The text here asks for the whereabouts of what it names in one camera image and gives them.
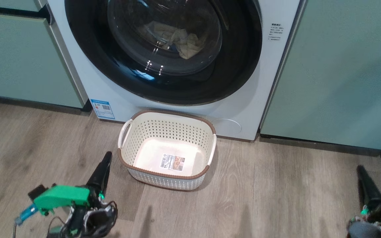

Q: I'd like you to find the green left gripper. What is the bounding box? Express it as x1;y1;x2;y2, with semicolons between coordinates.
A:
33;151;112;215

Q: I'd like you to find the round black glass washer door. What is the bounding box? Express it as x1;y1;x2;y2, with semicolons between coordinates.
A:
64;0;263;106

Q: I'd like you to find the cream patterned cloth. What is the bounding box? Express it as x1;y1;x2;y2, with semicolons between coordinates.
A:
138;21;207;60

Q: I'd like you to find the white printed product label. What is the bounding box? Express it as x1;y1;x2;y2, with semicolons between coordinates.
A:
160;153;186;172

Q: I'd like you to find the cream perforated laundry basket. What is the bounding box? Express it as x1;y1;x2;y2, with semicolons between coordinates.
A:
117;109;217;191

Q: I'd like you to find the large pale green cabinet door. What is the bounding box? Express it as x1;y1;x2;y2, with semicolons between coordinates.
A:
260;0;381;151

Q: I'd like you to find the white front-load washing machine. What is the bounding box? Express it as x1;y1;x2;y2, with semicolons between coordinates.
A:
40;0;307;142

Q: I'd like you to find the blue energy label sticker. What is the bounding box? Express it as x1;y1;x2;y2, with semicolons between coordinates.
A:
90;99;115;120

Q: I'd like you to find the round filter cover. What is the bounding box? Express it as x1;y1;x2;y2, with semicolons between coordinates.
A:
214;118;242;136

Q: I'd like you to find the small printed text label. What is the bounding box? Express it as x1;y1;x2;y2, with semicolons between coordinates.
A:
268;22;285;41

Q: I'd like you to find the pale green drawer front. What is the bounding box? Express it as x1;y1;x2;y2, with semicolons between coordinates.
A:
0;0;43;12

